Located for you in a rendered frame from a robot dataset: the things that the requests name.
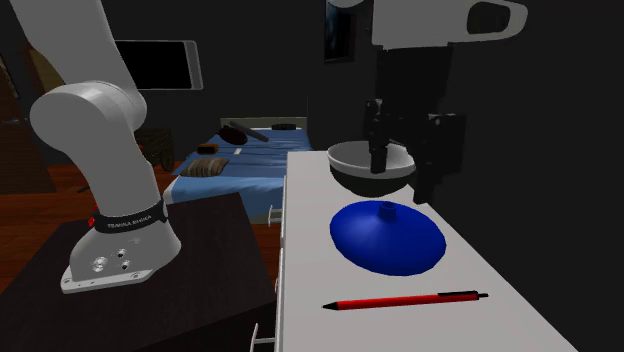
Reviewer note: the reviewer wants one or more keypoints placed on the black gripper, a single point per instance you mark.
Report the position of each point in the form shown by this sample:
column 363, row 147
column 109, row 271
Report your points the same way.
column 414, row 83

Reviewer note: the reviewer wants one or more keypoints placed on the black wall television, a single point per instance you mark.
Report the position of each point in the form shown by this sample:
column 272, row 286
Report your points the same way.
column 153, row 64

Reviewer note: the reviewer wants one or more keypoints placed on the white and black bowl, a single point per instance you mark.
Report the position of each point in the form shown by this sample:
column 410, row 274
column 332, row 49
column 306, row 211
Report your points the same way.
column 348, row 158

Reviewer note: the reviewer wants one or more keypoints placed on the dark robot stand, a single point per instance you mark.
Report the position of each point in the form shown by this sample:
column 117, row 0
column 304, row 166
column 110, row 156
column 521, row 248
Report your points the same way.
column 204, row 273

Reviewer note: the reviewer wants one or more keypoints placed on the blue squat vase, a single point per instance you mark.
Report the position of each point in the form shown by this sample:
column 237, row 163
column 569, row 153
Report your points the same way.
column 385, row 244

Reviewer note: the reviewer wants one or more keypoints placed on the white chest of drawers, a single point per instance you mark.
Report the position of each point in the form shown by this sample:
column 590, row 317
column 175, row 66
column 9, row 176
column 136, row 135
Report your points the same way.
column 312, row 239

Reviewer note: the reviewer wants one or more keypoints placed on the red and black pen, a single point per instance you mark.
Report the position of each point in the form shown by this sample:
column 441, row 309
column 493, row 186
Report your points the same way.
column 390, row 302

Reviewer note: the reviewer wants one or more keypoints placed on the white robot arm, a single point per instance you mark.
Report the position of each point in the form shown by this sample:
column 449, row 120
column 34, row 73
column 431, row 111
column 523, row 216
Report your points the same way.
column 114, row 161

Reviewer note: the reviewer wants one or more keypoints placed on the dark framed wall picture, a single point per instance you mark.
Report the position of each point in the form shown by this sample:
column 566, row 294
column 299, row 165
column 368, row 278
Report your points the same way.
column 339, row 34

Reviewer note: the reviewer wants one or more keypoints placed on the dark wicker basket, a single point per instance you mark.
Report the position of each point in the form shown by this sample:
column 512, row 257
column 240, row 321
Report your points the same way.
column 157, row 146

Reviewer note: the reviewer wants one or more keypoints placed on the blue bed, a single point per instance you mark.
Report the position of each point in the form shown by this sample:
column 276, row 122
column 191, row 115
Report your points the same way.
column 263, row 166

